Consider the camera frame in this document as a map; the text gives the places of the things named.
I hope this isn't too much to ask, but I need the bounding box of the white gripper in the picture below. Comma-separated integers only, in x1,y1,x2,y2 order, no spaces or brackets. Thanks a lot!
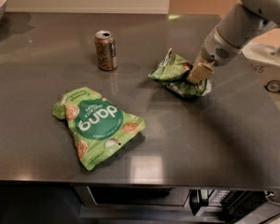
187,28,242,84

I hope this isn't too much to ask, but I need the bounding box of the green jalapeno chip bag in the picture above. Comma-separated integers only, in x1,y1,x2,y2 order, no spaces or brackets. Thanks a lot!
147,49,212,98

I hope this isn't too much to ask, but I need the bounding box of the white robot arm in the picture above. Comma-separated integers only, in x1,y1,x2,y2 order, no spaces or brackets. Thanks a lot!
187,0,280,84

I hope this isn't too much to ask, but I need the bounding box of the green rice chip bag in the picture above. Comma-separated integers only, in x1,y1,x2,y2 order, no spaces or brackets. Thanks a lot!
52,87,146,171

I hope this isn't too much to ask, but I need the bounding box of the white robot mobile base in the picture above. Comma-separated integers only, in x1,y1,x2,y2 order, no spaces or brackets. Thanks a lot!
243,43,280,92

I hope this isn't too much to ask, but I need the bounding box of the brown soda can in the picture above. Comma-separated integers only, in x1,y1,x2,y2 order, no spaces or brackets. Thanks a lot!
94,30,117,71

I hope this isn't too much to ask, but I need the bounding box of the black microwave oven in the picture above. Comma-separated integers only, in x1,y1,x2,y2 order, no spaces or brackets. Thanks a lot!
74,186,280,224

